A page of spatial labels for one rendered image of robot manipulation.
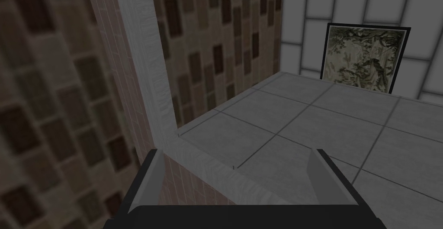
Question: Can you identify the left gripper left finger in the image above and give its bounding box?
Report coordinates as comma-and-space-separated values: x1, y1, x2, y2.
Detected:
117, 149, 165, 216

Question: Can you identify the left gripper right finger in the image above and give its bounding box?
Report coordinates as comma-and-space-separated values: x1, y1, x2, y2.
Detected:
306, 148, 369, 209

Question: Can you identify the black framed tree picture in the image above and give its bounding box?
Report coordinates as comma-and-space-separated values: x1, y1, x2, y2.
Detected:
320, 23, 412, 94

